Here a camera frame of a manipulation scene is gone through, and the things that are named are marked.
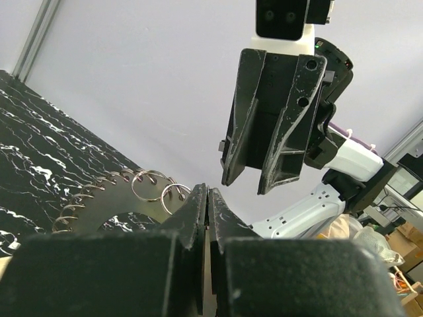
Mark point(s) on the white mesh bag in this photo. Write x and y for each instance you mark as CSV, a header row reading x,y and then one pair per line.
x,y
377,243

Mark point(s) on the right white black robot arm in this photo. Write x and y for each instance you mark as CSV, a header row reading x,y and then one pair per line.
x,y
352,180

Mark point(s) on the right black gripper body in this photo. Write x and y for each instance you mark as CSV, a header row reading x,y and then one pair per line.
x,y
320,149

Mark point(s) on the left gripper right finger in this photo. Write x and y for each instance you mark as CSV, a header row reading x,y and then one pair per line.
x,y
254,276

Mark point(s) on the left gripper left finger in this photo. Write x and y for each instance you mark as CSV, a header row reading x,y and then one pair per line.
x,y
112,273

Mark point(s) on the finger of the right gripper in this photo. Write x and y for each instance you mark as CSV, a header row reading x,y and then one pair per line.
x,y
245,102
290,136

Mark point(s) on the large metal keyring with keys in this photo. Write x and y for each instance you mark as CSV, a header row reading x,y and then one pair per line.
x,y
121,200

